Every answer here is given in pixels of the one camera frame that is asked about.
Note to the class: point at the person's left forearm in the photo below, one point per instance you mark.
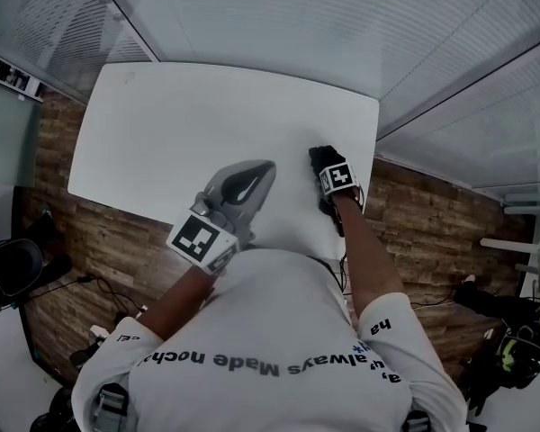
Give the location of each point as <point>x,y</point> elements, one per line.
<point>175,304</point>

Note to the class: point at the person's right forearm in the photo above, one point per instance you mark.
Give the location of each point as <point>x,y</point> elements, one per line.
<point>364,250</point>

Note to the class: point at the black cloth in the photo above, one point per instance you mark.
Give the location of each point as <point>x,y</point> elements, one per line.
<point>326,155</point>

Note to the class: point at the white power strip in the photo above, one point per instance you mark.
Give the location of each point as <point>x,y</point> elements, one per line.
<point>100,331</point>

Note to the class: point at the white shelf unit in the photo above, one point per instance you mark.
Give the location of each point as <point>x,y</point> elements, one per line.
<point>11,77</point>

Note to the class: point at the green and black helmet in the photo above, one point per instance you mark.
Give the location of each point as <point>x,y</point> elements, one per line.
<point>522,358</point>

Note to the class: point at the person's white printed shirt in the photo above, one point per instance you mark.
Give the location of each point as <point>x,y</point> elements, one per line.
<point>261,322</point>

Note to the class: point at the white side desk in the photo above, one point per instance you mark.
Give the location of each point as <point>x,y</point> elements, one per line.
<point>513,243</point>

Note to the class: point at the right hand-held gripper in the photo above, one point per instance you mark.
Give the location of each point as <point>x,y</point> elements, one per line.
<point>338,178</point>

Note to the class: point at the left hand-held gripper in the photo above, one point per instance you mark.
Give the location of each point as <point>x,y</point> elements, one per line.
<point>198,241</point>

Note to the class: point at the white table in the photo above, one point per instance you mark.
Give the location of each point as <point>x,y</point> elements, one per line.
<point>184,128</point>

